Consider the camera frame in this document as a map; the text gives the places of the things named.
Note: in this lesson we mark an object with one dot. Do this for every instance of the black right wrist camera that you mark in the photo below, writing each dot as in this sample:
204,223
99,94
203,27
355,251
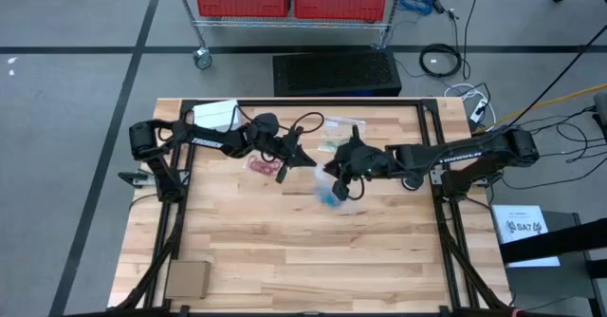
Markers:
341,191

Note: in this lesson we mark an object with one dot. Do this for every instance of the white cardboard box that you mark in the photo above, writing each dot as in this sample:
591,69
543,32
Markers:
213,113

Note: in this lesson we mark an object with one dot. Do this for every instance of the white power strip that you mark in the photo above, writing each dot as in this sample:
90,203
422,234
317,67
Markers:
479,109

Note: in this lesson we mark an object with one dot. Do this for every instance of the black perforated computer case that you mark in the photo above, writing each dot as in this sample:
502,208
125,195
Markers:
332,70

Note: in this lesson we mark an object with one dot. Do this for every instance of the white printed paper sheet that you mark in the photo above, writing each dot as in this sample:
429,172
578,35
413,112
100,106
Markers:
521,212

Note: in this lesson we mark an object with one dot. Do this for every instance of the grey cart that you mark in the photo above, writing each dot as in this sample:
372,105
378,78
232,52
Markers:
545,288

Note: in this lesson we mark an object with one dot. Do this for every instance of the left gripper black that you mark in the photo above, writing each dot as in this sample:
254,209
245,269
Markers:
280,148

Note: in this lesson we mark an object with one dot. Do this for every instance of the round tape spool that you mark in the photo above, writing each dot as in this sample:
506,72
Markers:
411,184

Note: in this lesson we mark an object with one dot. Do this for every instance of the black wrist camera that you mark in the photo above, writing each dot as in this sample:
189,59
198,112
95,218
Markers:
341,191
267,121

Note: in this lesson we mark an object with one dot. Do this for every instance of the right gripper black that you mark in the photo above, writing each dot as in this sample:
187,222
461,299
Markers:
367,160

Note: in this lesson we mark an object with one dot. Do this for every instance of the black beam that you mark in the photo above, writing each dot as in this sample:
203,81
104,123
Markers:
559,243

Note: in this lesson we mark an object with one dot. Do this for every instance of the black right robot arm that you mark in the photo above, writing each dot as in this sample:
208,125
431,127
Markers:
455,158

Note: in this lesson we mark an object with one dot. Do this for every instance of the grey metal bracket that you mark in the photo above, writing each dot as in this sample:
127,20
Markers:
135,178

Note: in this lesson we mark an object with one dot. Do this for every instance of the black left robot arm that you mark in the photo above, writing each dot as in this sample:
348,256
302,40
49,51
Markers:
208,141

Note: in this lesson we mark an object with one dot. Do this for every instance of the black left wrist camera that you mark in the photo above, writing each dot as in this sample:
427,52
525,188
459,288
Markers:
267,121

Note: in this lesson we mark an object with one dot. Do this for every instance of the black aluminium table frame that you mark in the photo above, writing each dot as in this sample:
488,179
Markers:
332,102

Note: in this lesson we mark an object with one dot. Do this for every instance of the grey device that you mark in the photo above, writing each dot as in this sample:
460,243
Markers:
601,103

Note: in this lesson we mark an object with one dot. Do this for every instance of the brown cardboard pad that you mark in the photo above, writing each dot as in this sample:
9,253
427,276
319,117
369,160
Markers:
187,279

